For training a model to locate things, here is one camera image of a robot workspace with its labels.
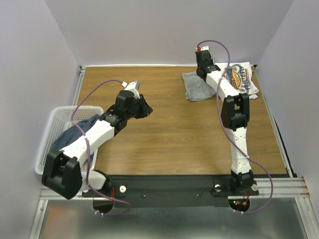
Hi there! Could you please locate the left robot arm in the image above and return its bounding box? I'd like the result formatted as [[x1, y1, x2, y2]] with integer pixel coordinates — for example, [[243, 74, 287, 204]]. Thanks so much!
[[41, 90, 153, 199]]

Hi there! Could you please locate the grey tank top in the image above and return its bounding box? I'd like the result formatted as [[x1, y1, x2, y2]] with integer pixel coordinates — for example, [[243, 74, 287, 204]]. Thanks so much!
[[182, 72, 216, 102]]

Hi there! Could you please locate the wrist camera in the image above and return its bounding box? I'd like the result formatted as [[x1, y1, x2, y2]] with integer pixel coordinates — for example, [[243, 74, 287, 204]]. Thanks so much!
[[124, 81, 140, 95], [196, 45, 209, 52]]

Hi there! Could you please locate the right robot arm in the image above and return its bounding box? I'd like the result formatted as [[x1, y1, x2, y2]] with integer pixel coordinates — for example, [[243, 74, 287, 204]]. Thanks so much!
[[195, 46, 254, 194]]

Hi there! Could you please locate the blue tank top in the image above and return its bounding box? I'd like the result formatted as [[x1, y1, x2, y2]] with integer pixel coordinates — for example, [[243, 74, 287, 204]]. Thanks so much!
[[50, 114, 100, 151]]

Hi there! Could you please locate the folded white printed tank top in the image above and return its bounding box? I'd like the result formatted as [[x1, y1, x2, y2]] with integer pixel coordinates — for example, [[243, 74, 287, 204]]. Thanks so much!
[[220, 62, 259, 99]]

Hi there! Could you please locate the white plastic laundry basket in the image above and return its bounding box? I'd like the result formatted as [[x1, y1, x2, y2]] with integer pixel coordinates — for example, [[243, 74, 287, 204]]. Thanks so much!
[[34, 106, 104, 175]]

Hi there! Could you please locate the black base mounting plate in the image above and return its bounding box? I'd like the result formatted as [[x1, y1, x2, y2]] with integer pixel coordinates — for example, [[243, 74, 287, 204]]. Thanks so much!
[[82, 175, 260, 209]]

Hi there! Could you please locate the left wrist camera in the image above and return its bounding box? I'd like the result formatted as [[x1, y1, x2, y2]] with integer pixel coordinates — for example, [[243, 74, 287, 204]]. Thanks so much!
[[124, 81, 140, 95]]

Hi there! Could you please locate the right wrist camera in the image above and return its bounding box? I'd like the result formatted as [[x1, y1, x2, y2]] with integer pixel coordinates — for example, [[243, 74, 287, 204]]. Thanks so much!
[[196, 45, 209, 52]]

